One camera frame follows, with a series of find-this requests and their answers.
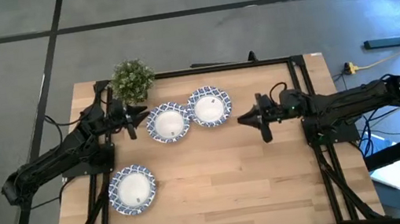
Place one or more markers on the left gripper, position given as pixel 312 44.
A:
pixel 117 114

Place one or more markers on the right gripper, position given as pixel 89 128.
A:
pixel 273 111

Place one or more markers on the blue patterned paper bowl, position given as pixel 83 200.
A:
pixel 209 107
pixel 133 189
pixel 168 124

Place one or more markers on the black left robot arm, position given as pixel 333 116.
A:
pixel 51 156

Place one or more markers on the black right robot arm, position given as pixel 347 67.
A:
pixel 361 98

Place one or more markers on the small green potted plant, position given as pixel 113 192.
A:
pixel 131 80

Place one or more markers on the white table sticker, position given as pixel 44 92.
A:
pixel 316 54

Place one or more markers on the yellow power strip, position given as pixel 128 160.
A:
pixel 351 67

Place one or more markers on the white paper sheet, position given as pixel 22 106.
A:
pixel 390 175

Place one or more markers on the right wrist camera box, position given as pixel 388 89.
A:
pixel 290 100

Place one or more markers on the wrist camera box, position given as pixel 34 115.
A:
pixel 95 115
pixel 290 100

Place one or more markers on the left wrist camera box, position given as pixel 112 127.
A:
pixel 95 115

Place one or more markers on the black aluminium table frame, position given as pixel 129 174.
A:
pixel 217 68

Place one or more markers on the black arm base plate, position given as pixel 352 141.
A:
pixel 73 168
pixel 346 134

